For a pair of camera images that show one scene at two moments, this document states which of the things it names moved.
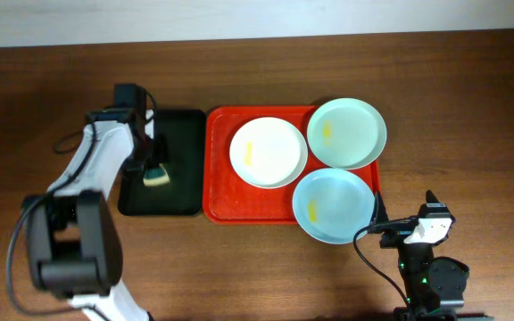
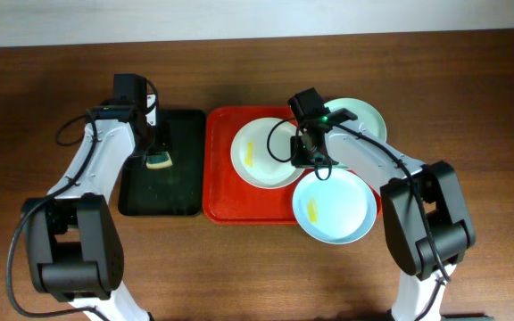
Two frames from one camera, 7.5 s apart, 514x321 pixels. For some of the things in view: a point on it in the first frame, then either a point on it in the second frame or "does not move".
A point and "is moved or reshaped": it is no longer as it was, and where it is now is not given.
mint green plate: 346,134 does not move
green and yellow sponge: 156,176 is moved or reshaped
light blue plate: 332,205 does not move
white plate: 269,152 does not move
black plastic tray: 185,194 does not move
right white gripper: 392,234 to 303,160
